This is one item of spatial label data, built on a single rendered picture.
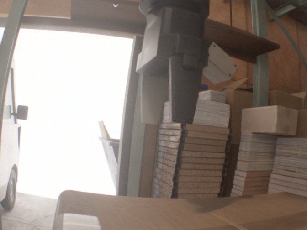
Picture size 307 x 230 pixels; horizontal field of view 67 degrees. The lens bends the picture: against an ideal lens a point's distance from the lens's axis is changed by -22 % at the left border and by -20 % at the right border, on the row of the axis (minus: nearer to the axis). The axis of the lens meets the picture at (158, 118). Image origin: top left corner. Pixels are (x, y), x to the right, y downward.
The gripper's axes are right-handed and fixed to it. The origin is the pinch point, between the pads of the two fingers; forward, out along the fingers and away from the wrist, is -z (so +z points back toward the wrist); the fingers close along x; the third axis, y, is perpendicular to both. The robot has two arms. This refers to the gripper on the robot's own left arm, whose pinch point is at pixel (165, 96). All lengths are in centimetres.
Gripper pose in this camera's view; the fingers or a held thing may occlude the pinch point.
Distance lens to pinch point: 31.8
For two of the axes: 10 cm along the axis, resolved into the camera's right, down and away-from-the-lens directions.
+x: 2.9, -0.2, -9.6
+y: 9.5, 1.2, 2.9
